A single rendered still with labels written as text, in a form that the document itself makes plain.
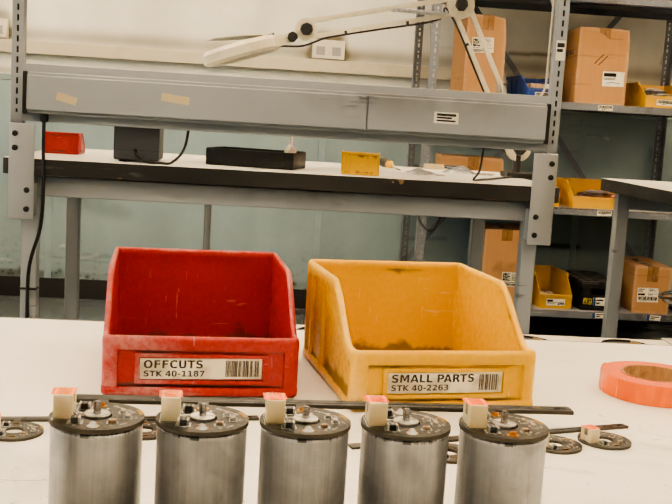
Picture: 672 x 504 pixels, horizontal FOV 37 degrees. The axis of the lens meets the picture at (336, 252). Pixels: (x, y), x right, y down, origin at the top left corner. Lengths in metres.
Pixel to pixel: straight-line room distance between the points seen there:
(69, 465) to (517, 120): 2.34
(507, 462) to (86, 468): 0.11
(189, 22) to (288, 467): 4.40
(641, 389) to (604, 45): 3.92
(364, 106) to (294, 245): 2.21
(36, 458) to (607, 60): 4.12
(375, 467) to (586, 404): 0.30
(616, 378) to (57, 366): 0.31
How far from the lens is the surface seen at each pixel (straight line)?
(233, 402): 0.29
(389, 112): 2.51
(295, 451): 0.27
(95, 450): 0.27
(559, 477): 0.44
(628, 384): 0.58
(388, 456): 0.27
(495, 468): 0.28
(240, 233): 4.64
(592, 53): 4.44
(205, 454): 0.27
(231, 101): 2.49
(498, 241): 4.34
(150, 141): 2.61
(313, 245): 4.65
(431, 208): 2.60
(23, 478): 0.41
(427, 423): 0.28
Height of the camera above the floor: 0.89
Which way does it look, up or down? 8 degrees down
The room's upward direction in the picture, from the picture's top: 3 degrees clockwise
